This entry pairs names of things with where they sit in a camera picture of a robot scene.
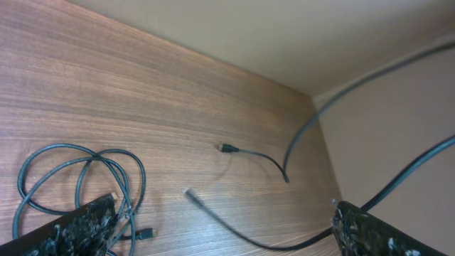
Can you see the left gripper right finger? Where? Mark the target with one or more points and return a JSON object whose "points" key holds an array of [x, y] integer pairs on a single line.
{"points": [[359, 233]]}

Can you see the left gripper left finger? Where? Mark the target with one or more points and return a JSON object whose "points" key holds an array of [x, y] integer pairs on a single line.
{"points": [[85, 231]]}

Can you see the black cable gold plugs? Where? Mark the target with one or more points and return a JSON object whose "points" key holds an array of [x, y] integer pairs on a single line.
{"points": [[129, 231]]}

